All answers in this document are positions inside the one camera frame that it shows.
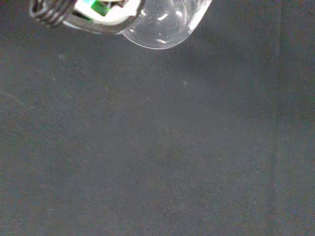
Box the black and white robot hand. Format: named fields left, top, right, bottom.
left=28, top=0, right=144, bottom=35

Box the black bench cloth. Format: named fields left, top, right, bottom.
left=0, top=0, right=315, bottom=236

